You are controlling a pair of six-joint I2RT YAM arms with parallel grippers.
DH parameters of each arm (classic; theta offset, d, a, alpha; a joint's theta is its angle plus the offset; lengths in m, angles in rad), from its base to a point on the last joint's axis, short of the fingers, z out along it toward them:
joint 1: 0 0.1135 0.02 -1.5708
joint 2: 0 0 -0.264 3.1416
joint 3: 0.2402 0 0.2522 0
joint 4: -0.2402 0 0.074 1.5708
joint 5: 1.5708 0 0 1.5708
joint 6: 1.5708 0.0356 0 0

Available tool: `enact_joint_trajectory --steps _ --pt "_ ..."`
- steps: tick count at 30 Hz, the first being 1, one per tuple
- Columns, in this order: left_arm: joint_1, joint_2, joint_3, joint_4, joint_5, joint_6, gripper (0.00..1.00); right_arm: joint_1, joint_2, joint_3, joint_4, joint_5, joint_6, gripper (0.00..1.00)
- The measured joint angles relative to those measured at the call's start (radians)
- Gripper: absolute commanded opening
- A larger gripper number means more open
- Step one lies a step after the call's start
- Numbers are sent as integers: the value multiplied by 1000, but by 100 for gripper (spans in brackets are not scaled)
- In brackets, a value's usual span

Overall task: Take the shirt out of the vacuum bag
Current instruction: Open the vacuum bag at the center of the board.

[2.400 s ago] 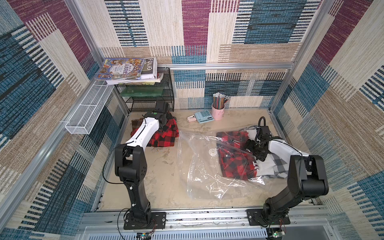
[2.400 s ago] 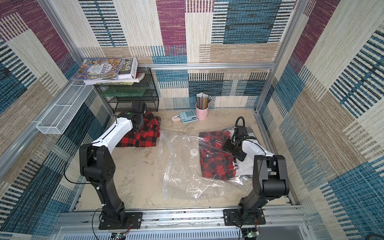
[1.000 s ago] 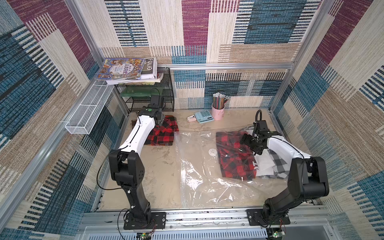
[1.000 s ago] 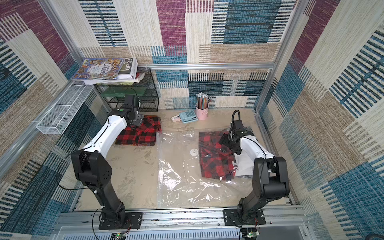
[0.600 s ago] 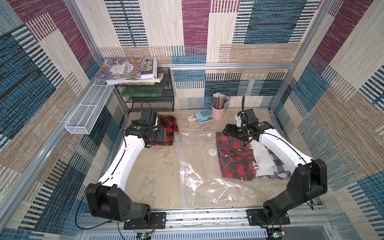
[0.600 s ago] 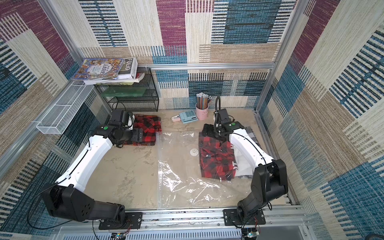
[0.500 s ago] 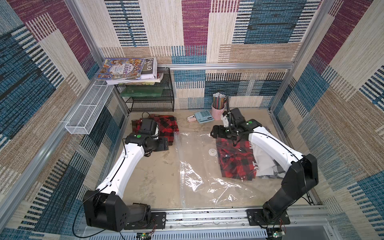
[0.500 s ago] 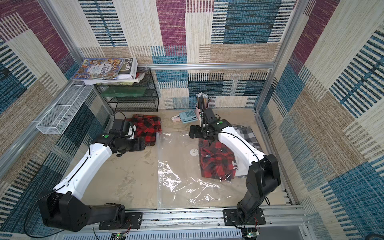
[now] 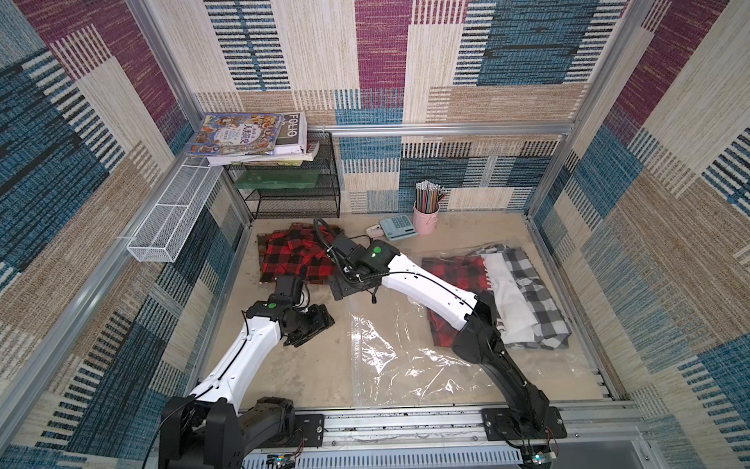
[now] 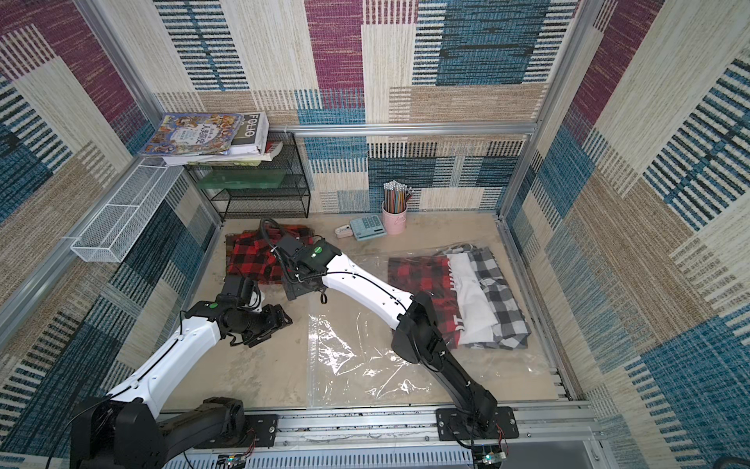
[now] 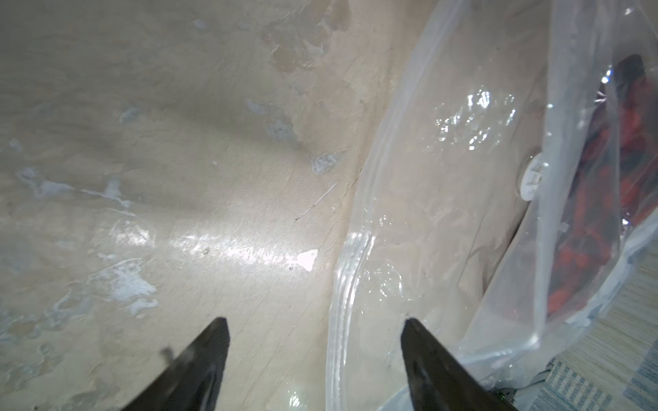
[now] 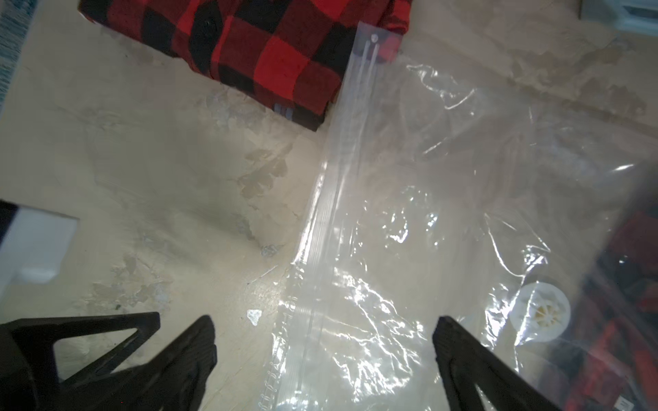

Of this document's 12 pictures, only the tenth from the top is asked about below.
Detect black folio book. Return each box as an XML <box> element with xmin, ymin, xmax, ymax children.
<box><xmin>151</xmin><ymin>111</ymin><xmax>283</xmax><ymax>166</ymax></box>

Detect coloured pencils bundle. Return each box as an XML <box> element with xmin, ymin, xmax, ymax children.
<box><xmin>383</xmin><ymin>181</ymin><xmax>413</xmax><ymax>214</ymax></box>

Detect colourful illustrated book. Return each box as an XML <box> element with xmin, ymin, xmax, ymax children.
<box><xmin>139</xmin><ymin>113</ymin><xmax>244</xmax><ymax>156</ymax></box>

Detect white wire mesh basket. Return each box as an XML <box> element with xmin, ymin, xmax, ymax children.
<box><xmin>70</xmin><ymin>160</ymin><xmax>183</xmax><ymax>263</ymax></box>

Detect red black plaid shirt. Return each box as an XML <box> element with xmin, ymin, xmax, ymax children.
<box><xmin>227</xmin><ymin>225</ymin><xmax>316</xmax><ymax>285</ymax></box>
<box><xmin>386</xmin><ymin>254</ymin><xmax>464</xmax><ymax>350</ymax></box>

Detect clear plastic vacuum bag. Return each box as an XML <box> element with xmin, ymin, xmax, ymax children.
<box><xmin>307</xmin><ymin>241</ymin><xmax>558</xmax><ymax>408</ymax></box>

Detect small white pink eraser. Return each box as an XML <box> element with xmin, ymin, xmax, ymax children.
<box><xmin>334</xmin><ymin>225</ymin><xmax>354</xmax><ymax>238</ymax></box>

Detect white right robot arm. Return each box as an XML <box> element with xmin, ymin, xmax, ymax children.
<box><xmin>266</xmin><ymin>234</ymin><xmax>497</xmax><ymax>437</ymax></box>

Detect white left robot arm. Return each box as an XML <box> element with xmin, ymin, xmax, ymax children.
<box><xmin>70</xmin><ymin>276</ymin><xmax>293</xmax><ymax>468</ymax></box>

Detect green flat box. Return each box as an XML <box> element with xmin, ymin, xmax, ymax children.
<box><xmin>197</xmin><ymin>169</ymin><xmax>288</xmax><ymax>190</ymax></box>

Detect pink metal pencil bucket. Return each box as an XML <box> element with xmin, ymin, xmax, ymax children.
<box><xmin>382</xmin><ymin>203</ymin><xmax>407</xmax><ymax>236</ymax></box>

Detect teal desk calculator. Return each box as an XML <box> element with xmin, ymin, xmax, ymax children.
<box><xmin>349</xmin><ymin>214</ymin><xmax>387</xmax><ymax>242</ymax></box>

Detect white folded shirt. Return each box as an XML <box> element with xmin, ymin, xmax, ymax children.
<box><xmin>447</xmin><ymin>253</ymin><xmax>497</xmax><ymax>349</ymax></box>

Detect grey white checked shirt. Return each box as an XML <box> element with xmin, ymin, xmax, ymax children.
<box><xmin>443</xmin><ymin>244</ymin><xmax>530</xmax><ymax>350</ymax></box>

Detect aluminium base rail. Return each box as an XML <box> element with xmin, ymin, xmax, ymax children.
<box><xmin>98</xmin><ymin>399</ymin><xmax>605</xmax><ymax>469</ymax></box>

